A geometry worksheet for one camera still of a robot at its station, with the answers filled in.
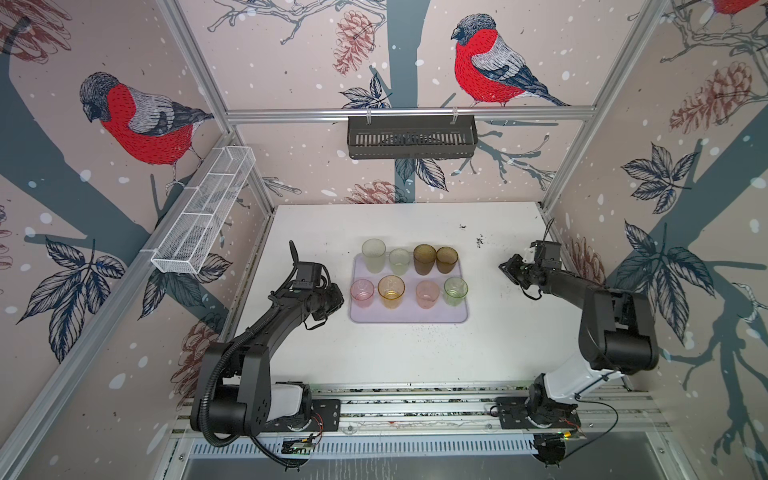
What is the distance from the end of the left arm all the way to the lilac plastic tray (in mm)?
113

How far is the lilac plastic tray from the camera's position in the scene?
919 millimetres

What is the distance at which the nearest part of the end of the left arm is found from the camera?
0.71 metres
